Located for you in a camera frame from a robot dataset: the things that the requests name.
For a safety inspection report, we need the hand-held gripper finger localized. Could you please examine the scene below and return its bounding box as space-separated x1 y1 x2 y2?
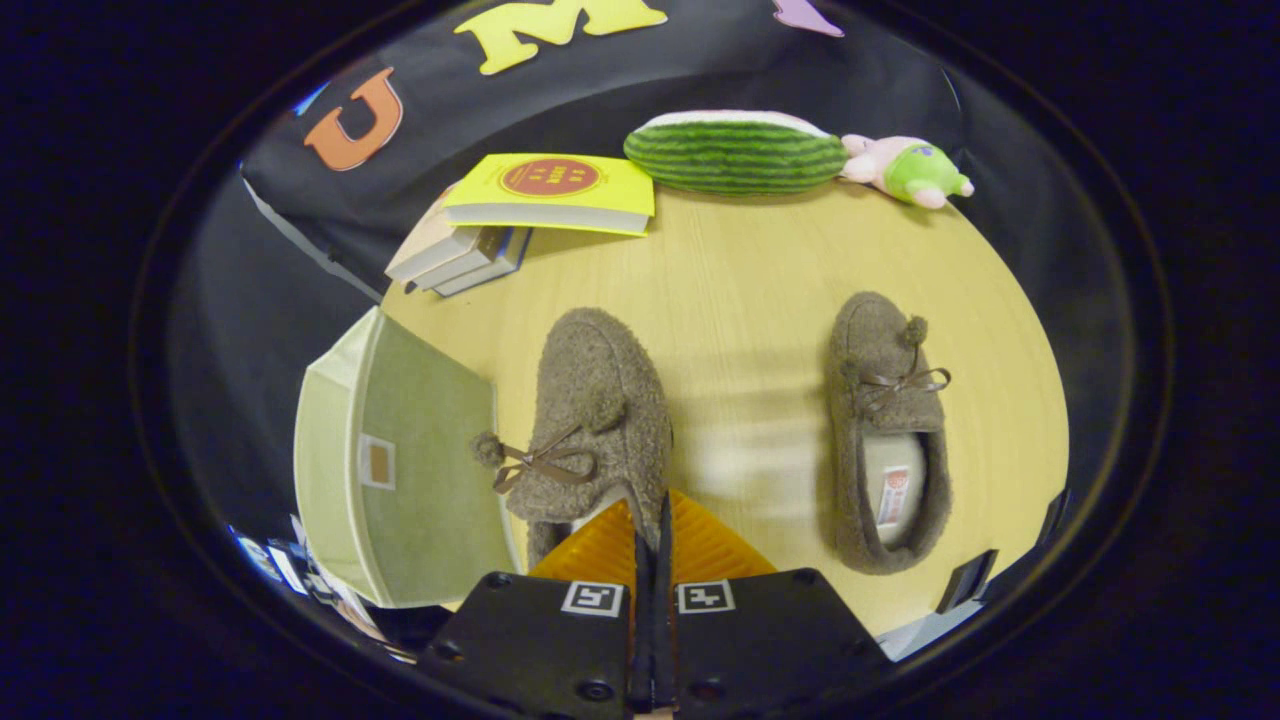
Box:
418 490 653 716
655 488 891 716

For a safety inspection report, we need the brown fuzzy shoe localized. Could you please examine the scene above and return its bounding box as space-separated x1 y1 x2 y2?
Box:
472 307 674 571
824 291 953 576

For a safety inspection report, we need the pale green storage box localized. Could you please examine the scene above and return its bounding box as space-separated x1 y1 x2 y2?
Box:
293 306 521 609

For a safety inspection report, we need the black rectangular object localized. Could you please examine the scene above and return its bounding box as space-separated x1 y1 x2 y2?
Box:
935 548 999 613

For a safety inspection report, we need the blue printed packet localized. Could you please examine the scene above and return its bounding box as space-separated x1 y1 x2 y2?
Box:
228 515 346 606

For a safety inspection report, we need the blue spine book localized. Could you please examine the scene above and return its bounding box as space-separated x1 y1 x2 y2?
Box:
435 228 533 298

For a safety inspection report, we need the grey cover book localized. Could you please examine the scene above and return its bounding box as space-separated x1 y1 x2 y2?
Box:
410 226 511 291

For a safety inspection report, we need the beige cover book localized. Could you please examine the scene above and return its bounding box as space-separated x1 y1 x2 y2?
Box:
385 190 481 283

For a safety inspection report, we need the yellow book red label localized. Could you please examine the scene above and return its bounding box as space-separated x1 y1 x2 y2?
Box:
443 153 656 238

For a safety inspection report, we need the watermelon slice plush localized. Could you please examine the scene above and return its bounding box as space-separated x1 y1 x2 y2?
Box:
623 110 851 196

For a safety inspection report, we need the pink and green plush toy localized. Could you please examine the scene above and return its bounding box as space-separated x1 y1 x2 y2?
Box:
840 134 975 210

